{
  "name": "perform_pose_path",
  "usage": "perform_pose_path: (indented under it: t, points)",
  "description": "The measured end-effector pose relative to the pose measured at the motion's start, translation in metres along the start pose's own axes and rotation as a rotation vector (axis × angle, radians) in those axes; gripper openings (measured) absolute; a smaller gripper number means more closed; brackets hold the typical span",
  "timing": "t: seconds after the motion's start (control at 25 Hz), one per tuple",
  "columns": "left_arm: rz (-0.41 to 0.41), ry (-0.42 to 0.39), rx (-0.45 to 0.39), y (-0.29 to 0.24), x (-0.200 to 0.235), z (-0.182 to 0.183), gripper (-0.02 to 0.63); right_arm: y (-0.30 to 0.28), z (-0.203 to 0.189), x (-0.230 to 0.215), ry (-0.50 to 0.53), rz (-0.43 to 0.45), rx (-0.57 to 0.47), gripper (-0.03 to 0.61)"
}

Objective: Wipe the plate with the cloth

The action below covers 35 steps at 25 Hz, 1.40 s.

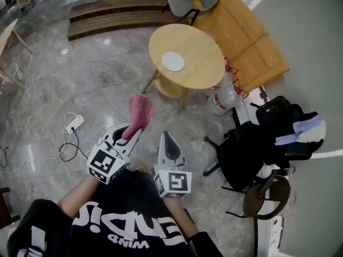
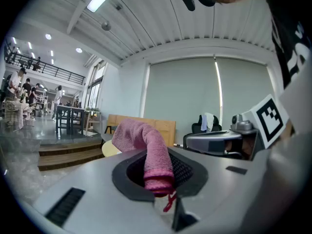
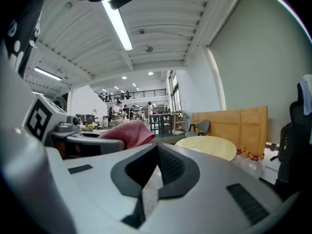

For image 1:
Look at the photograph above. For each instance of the white power strip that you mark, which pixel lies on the white power strip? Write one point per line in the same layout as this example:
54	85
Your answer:
75	124

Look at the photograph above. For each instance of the person's left forearm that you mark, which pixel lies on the person's left forearm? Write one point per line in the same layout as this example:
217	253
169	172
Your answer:
80	194

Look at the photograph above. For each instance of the grey chair with black legs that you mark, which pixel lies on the grey chair with black legs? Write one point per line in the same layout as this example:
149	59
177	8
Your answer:
179	5

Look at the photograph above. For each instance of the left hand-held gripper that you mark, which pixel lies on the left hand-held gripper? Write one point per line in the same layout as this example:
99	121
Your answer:
105	165

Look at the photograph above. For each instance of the black office chair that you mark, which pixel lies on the black office chair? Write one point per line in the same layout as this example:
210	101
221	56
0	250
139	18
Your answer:
241	154

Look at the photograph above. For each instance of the large orange wooden panel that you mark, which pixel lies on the large orange wooden panel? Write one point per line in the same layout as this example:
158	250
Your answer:
241	36

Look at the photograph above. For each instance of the wide grey roller blind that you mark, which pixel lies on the wide grey roller blind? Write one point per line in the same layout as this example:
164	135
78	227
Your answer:
308	63

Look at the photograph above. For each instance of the pale blue white garment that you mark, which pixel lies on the pale blue white garment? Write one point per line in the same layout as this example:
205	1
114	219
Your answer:
308	130

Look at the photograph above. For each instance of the person's right forearm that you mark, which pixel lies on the person's right forearm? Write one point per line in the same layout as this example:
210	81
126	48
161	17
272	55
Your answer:
179	218

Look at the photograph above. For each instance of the dark round stool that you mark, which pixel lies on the dark round stool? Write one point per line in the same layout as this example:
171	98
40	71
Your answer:
268	197

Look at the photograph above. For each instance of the brown wooden steps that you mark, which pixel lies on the brown wooden steps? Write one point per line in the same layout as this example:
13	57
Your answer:
120	17

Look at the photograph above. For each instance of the round light wooden table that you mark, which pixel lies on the round light wooden table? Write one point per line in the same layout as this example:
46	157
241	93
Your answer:
198	47

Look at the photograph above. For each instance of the person's black printed shirt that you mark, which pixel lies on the person's black printed shirt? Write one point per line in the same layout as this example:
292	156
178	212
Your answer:
128	197

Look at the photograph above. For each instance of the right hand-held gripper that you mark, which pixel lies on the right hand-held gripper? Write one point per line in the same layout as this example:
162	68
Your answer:
174	182

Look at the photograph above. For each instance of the pink cloth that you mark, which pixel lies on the pink cloth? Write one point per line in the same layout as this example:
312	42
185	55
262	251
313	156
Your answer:
139	111

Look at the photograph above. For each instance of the dark wooden stool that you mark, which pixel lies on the dark wooden stool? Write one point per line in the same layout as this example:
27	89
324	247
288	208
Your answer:
5	207

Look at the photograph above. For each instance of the white round plate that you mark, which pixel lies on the white round plate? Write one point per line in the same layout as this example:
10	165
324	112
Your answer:
172	61

